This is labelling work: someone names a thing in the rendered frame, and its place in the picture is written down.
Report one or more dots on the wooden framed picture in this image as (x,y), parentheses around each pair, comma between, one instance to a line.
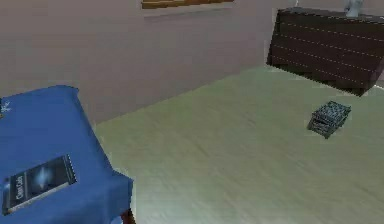
(181,3)

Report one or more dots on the dark blue book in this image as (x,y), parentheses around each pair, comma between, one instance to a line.
(36,185)

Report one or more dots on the dark brown chest of drawers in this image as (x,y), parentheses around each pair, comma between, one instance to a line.
(326,50)

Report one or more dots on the grey patterned box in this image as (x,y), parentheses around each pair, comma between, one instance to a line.
(328,118)

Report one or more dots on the pale grey statue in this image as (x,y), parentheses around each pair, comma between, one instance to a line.
(354,7)

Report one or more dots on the blue bed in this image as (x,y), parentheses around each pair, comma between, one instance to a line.
(50,130)

